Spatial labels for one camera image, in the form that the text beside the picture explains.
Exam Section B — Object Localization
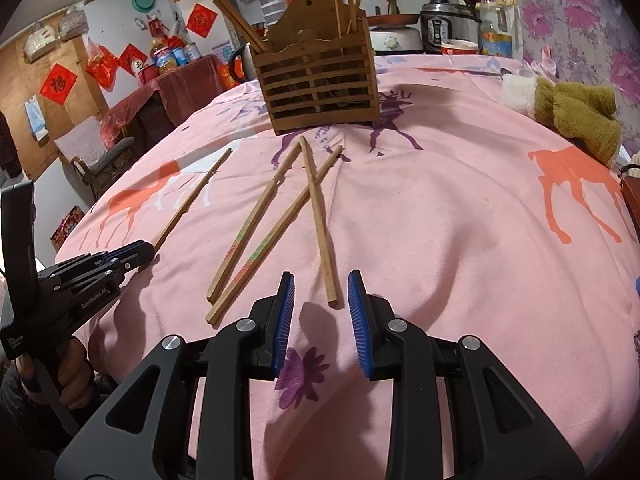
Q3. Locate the steel electric kettle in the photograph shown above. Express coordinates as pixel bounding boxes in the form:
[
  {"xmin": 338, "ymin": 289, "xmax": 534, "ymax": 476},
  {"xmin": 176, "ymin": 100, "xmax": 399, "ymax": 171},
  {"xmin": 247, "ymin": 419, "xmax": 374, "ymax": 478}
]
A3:
[{"xmin": 229, "ymin": 42, "xmax": 257, "ymax": 84}]

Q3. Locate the brown frying pan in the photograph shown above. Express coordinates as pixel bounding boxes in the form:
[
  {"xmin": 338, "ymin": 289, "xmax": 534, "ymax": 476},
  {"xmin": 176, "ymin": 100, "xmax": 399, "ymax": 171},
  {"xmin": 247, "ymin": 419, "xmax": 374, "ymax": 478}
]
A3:
[{"xmin": 367, "ymin": 14, "xmax": 420, "ymax": 28}]

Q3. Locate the wooden utensil holder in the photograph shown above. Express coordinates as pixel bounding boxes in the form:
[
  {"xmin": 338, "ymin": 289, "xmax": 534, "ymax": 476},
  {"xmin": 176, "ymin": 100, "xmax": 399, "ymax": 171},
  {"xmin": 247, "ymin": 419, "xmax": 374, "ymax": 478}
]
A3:
[{"xmin": 250, "ymin": 0, "xmax": 380, "ymax": 136}]

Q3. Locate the white electric cooker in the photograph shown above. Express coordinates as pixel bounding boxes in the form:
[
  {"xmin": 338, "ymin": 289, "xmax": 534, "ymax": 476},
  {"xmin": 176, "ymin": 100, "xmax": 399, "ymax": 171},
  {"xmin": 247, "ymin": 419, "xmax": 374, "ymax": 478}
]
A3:
[{"xmin": 370, "ymin": 26, "xmax": 423, "ymax": 55}]

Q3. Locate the red white bowl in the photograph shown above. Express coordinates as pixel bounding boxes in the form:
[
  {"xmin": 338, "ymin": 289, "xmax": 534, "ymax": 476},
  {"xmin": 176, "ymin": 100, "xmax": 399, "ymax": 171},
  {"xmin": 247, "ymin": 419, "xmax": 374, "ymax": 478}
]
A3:
[{"xmin": 440, "ymin": 39, "xmax": 480, "ymax": 55}]

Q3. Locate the white refrigerator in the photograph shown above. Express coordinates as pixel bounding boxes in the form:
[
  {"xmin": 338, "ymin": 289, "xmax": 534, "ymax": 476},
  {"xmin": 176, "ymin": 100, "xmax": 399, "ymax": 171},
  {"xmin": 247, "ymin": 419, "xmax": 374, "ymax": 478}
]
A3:
[{"xmin": 174, "ymin": 0, "xmax": 240, "ymax": 58}]

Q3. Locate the green printed bamboo chopstick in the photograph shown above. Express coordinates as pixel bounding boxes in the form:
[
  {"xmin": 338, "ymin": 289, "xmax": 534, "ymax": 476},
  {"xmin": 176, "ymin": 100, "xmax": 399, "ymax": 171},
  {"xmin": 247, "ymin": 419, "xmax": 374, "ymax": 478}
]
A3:
[{"xmin": 205, "ymin": 145, "xmax": 343, "ymax": 326}]

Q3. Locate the left hand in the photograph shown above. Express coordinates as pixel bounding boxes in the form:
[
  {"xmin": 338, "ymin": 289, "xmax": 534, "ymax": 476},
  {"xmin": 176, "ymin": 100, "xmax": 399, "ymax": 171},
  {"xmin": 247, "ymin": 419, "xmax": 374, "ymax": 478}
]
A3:
[{"xmin": 14, "ymin": 338, "xmax": 94, "ymax": 410}]

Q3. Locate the bamboo chopstick in bundle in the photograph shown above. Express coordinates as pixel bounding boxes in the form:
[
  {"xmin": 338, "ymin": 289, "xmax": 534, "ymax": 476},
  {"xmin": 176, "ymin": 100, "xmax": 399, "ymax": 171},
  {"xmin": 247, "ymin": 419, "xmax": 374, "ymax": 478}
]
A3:
[{"xmin": 206, "ymin": 145, "xmax": 302, "ymax": 306}]

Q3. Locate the red cloth covered table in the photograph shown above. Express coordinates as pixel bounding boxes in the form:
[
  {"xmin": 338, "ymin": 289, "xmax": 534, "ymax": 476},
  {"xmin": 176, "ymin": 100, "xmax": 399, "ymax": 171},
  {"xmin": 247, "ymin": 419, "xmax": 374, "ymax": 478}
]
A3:
[{"xmin": 100, "ymin": 55, "xmax": 227, "ymax": 148}]

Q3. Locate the clear plastic oil jug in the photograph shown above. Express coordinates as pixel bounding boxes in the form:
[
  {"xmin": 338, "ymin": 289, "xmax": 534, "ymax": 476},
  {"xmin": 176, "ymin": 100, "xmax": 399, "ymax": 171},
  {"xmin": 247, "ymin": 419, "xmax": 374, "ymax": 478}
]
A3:
[{"xmin": 475, "ymin": 0, "xmax": 523, "ymax": 60}]

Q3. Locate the pink animal print tablecloth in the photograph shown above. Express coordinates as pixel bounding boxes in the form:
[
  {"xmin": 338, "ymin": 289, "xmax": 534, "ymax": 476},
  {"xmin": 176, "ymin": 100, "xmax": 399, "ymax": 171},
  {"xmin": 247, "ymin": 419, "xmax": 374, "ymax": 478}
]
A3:
[{"xmin": 58, "ymin": 55, "xmax": 639, "ymax": 479}]

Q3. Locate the dark wooden chair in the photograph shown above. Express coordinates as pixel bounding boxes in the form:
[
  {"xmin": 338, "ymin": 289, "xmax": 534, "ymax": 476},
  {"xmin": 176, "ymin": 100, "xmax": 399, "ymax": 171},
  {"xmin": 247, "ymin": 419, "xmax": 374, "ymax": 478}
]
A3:
[{"xmin": 54, "ymin": 116, "xmax": 136, "ymax": 200}]

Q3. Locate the silver electric pressure cooker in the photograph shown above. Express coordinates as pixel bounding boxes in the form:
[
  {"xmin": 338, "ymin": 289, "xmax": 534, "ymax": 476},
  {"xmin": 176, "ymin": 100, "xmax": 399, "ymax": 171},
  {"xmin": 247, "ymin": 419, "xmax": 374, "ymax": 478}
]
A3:
[{"xmin": 420, "ymin": 0, "xmax": 482, "ymax": 53}]

